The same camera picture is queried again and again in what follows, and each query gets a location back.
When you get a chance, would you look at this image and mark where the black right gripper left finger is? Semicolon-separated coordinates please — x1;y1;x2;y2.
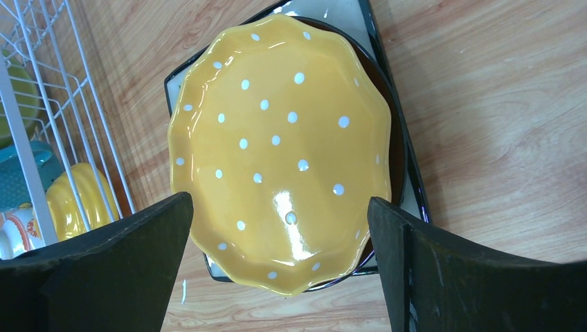
1;192;193;331

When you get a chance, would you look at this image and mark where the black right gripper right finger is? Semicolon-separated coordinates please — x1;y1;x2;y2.
368;197;586;331

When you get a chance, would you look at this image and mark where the yellow polka dot plate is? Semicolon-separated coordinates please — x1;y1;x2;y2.
168;15;392;296

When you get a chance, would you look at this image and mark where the round red rimmed plate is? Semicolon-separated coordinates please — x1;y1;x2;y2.
296;17;408;293

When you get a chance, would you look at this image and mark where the yellow ribbed bowl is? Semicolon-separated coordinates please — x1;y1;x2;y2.
46;163;120;241

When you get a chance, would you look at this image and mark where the white orange patterned bowl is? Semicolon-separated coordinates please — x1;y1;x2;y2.
1;203;46;260

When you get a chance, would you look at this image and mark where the teal floral mug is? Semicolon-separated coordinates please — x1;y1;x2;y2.
1;140;64;212

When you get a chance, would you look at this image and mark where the green polka dot plate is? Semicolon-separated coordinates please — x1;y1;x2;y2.
2;49;42;138

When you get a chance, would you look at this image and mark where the white wire dish rack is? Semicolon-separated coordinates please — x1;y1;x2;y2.
1;1;136;245

